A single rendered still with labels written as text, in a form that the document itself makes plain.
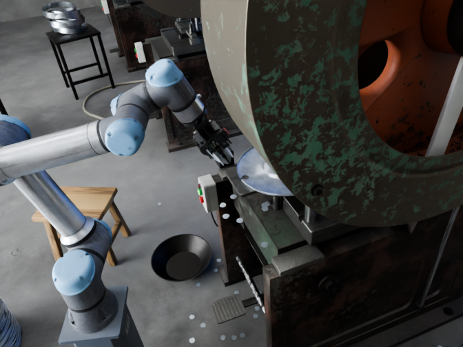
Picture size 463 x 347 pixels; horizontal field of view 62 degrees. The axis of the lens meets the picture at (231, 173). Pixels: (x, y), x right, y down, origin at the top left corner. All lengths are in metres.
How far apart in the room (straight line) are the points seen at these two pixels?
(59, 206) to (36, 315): 0.95
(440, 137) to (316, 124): 0.30
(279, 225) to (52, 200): 0.67
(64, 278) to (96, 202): 0.83
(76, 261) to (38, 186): 0.24
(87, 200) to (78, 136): 1.15
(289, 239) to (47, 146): 0.70
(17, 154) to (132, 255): 1.27
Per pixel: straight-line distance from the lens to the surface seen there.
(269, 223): 1.23
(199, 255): 2.02
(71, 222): 1.24
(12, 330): 1.97
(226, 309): 1.62
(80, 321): 1.32
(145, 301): 1.92
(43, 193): 1.19
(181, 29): 2.76
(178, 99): 0.93
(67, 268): 1.22
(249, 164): 1.24
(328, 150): 0.61
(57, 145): 0.91
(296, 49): 0.50
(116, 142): 0.83
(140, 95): 0.94
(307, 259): 1.14
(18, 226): 2.62
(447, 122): 0.79
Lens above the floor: 1.51
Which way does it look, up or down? 37 degrees down
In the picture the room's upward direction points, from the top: 6 degrees counter-clockwise
